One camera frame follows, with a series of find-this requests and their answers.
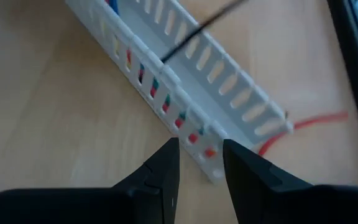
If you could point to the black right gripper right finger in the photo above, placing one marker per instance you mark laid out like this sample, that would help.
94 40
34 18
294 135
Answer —
259 193

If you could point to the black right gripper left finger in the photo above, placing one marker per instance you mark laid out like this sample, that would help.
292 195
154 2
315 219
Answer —
148 193

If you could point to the black zip tie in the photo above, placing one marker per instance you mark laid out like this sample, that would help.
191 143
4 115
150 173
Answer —
197 31

